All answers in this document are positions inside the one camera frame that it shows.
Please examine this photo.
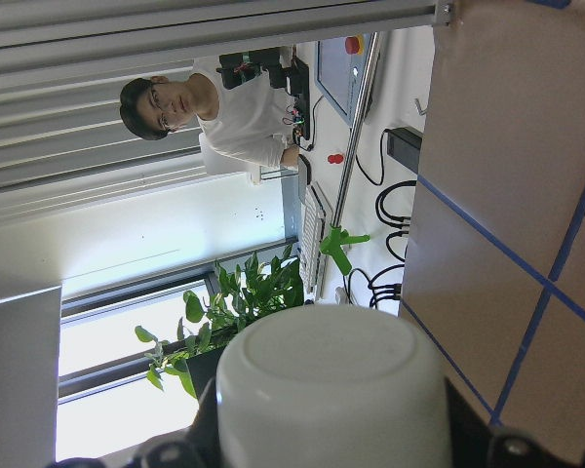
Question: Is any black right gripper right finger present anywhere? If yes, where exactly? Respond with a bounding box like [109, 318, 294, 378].
[445, 378, 491, 468]

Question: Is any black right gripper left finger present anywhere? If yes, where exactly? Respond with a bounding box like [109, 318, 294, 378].
[187, 377, 222, 467]

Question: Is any cream white ikea cup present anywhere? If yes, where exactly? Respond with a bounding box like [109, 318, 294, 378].
[216, 304, 452, 467]

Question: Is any green potted plant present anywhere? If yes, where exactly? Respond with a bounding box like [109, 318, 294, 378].
[135, 244, 304, 398]

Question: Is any white computer keyboard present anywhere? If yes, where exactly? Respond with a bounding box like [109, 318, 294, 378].
[299, 181, 332, 297]

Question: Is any black power adapter brick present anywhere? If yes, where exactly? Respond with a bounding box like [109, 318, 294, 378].
[386, 127, 422, 174]

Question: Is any red emergency stop button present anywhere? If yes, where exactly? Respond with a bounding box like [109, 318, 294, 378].
[327, 153, 344, 165]

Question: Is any person in white shirt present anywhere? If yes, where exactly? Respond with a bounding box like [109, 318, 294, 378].
[120, 57, 300, 170]

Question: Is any blue teach pendant tablet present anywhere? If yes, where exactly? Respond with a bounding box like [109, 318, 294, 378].
[314, 33, 371, 127]

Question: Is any green-handled reacher grabber tool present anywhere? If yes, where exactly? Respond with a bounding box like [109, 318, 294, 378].
[320, 32, 383, 276]

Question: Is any aluminium frame post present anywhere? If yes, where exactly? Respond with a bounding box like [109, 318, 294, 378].
[0, 1, 454, 51]

